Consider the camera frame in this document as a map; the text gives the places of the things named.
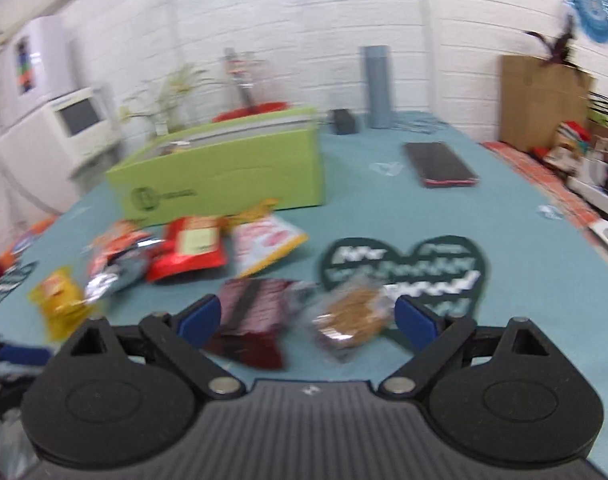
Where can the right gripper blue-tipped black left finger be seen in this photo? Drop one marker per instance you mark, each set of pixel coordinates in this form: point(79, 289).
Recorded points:
point(115, 396)

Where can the brown cardboard box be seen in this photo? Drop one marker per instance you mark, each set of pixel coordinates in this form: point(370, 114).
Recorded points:
point(536, 98)

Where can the red plastic basin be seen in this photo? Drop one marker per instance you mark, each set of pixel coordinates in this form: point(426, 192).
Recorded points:
point(257, 109)

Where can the green cardboard box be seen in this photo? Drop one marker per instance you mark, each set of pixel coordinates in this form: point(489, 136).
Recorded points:
point(224, 167)

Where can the white water purifier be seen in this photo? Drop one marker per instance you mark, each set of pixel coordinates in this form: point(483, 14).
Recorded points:
point(38, 67)

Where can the white red snack packet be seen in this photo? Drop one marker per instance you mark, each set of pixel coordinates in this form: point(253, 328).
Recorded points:
point(259, 244)

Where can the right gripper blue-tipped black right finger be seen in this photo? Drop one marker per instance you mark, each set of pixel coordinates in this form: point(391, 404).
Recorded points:
point(504, 395)

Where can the dark maroon snack packet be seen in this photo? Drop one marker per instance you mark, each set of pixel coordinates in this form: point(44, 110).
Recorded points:
point(255, 314)

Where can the teal tablecloth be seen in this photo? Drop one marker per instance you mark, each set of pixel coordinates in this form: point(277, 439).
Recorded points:
point(540, 268)

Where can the yellow chips packet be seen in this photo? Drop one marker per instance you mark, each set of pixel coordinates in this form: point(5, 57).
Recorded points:
point(61, 303)

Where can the glass pitcher with straw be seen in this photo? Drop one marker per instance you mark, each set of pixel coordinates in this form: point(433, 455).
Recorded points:
point(248, 75)

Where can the grey cylindrical bottle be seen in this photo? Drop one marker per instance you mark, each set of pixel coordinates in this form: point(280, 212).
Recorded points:
point(379, 104)

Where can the white power strip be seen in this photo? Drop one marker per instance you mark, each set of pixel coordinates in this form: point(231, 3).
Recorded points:
point(590, 194)

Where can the cracker snack packet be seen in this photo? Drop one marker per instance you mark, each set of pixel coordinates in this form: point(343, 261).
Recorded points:
point(350, 316)

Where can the small black box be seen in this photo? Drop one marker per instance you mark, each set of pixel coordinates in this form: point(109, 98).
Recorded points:
point(343, 122)

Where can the white machine with screen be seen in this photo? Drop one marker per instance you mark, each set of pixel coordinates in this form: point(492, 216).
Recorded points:
point(59, 152)

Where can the red-cased smartphone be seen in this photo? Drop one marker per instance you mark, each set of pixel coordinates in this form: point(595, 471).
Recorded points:
point(438, 166)

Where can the dark dried plant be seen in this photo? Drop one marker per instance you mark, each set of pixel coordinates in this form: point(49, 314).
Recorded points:
point(560, 49)

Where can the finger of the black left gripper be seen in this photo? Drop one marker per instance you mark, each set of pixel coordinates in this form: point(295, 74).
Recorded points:
point(14, 385)

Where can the flower vase with plant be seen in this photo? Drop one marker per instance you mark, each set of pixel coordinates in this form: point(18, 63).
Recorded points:
point(158, 101)

